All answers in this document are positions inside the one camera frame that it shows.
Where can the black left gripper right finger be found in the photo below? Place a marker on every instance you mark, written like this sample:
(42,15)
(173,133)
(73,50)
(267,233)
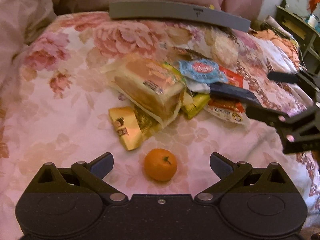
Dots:
(230,174)

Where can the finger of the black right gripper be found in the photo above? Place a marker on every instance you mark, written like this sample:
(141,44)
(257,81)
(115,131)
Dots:
(303,79)
(254,110)

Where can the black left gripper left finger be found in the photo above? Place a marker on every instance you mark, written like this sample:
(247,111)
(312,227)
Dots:
(91,175)

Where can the dark blue stick sachets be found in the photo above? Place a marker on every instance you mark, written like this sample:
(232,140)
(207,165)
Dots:
(225,90)

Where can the small orange mandarin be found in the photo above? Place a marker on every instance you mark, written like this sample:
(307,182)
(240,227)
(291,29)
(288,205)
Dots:
(160,164)

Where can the light blue snack packet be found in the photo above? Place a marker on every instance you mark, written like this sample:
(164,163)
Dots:
(202,70)

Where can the packaged bread loaf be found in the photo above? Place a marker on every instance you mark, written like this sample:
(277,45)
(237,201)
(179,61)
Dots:
(154,88)

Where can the orange cloth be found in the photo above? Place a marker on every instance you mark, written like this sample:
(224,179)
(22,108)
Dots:
(287,45)

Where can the red white snack packet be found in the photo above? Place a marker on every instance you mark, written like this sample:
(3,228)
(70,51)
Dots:
(228,110)

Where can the dark wooden shelf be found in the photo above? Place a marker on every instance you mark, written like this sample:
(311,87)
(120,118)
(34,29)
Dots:
(306,36)

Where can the yellow brown snack packet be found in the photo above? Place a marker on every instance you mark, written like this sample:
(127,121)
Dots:
(133,126)

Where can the floral pink bedsheet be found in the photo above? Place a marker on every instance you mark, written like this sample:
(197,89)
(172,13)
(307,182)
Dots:
(58,111)

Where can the yellow green candy packet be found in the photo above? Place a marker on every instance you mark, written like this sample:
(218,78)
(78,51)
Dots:
(193,109)

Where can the grey storage tray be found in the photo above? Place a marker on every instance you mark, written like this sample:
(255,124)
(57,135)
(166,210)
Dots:
(176,11)

